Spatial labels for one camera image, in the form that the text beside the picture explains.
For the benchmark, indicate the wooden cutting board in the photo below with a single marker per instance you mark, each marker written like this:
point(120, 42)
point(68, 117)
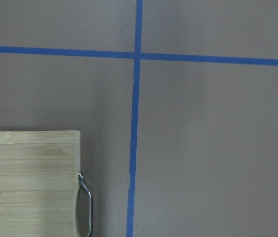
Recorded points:
point(40, 181)

